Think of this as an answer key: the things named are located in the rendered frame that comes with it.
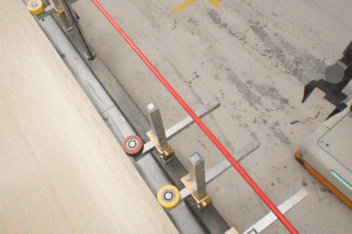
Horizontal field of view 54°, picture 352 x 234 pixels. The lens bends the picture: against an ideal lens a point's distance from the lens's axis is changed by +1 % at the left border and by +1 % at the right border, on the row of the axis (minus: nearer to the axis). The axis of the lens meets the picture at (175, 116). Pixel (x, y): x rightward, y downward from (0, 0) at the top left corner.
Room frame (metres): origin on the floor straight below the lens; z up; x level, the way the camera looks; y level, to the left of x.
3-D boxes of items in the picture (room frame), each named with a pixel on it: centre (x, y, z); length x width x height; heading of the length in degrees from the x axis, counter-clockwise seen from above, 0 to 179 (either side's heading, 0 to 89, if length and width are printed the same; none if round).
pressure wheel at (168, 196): (0.39, 0.07, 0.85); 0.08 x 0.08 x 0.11
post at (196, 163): (0.39, -0.04, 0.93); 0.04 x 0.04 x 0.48; 25
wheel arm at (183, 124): (0.70, 0.00, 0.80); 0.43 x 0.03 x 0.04; 115
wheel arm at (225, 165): (0.47, -0.10, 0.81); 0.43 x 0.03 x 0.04; 115
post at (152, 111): (0.62, 0.07, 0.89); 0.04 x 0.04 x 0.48; 25
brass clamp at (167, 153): (0.64, 0.08, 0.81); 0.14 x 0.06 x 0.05; 25
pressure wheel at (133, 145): (0.61, 0.18, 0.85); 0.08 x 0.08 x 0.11
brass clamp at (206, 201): (0.41, -0.03, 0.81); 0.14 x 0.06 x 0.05; 25
